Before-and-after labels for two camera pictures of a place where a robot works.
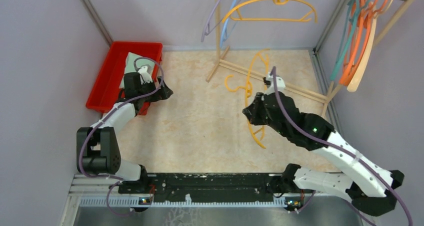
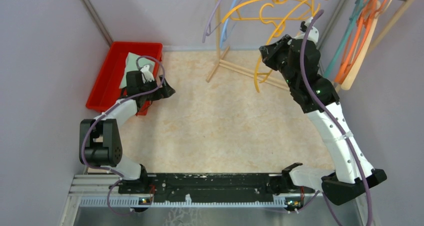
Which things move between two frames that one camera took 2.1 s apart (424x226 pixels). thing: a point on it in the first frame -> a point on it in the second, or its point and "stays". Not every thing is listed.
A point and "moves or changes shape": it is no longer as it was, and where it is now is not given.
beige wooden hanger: [375, 12] moves or changes shape
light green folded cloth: [134, 63] stays
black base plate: [201, 186] stays
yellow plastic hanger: [263, 129] -> [278, 31]
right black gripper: [251, 111] -> [274, 49]
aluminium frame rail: [88, 192] stays
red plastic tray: [106, 90] stays
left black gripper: [163, 93] stays
